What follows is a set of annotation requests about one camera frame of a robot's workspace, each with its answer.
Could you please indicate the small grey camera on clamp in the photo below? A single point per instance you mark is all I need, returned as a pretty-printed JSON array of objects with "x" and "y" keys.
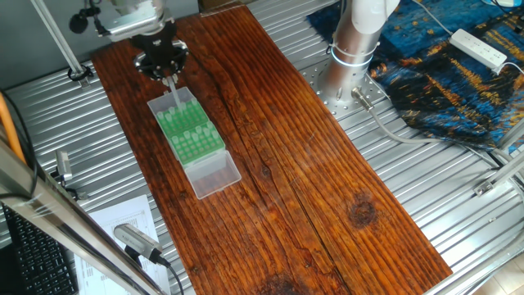
[{"x": 63, "y": 164}]

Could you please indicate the aluminium frame profile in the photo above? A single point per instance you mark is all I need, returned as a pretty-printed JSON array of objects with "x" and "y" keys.
[{"x": 507, "y": 168}]

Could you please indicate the printed white paper sheet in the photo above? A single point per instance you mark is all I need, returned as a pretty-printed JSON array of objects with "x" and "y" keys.
[{"x": 123, "y": 209}]

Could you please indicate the black keyboard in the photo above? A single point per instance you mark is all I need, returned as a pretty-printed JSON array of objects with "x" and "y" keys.
[{"x": 37, "y": 258}]

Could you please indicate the aluminium post with foot bracket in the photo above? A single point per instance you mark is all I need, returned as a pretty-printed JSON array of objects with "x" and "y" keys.
[{"x": 57, "y": 37}]

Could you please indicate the brown wooden board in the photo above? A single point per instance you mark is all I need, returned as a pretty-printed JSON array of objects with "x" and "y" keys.
[{"x": 286, "y": 184}]

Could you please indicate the white power strip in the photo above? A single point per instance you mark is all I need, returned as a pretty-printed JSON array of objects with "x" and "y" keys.
[{"x": 477, "y": 48}]

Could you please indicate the clear box with green rack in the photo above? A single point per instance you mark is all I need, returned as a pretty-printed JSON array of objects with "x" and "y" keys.
[
  {"x": 213, "y": 176},
  {"x": 180, "y": 123}
]

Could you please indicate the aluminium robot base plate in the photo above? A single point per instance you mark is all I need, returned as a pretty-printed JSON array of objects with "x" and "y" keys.
[{"x": 380, "y": 91}]

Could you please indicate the blue painted cloth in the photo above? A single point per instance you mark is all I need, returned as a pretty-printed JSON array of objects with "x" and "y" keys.
[{"x": 450, "y": 102}]

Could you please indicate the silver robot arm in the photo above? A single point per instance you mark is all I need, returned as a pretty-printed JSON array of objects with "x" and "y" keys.
[{"x": 352, "y": 41}]

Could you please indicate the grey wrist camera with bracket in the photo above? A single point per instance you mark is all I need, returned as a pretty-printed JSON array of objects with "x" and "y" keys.
[{"x": 127, "y": 22}]

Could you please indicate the steel frame bar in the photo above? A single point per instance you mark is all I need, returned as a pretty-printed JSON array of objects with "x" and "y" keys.
[{"x": 61, "y": 229}]

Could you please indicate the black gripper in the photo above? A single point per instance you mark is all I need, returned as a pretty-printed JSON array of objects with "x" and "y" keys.
[{"x": 157, "y": 49}]

